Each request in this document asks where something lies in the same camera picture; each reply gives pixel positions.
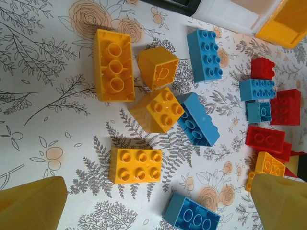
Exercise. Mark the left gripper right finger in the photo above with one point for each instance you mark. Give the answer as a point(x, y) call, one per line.
point(283, 206)

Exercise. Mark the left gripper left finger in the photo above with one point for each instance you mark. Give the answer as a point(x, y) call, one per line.
point(28, 206)

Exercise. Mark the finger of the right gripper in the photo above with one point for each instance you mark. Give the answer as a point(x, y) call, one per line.
point(293, 166)

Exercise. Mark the yellow two-by-three brick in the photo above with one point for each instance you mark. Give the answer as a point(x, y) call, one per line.
point(134, 165)
point(268, 165)

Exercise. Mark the red two-by-three brick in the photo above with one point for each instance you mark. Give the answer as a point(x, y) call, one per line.
point(263, 140)

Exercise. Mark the small yellow brick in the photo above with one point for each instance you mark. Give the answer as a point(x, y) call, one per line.
point(250, 179)

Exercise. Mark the red two-by-four brick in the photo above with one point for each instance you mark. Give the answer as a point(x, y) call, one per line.
point(285, 107)

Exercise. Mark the blue two-by-two brick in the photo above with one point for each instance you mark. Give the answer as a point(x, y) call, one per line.
point(253, 112)

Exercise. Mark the blue two-by-four brick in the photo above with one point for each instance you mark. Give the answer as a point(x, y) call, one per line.
point(201, 112)
point(247, 92)
point(177, 206)
point(197, 57)

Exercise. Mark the red two-by-two brick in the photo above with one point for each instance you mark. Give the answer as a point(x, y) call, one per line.
point(260, 69)

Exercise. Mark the yellow two-by-two brick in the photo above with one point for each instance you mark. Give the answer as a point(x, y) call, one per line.
point(148, 117)
point(148, 64)

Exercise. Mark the yellow two-by-four brick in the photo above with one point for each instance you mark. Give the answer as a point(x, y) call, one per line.
point(115, 69)

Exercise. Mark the floral table cover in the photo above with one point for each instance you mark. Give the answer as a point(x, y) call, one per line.
point(36, 95)

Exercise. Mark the yellow plastic bin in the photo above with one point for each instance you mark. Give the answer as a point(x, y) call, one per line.
point(275, 33)

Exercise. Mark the white plastic bin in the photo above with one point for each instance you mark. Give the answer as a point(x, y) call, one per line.
point(227, 19)

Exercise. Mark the black plastic bin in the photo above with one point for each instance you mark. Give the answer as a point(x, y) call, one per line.
point(189, 9)

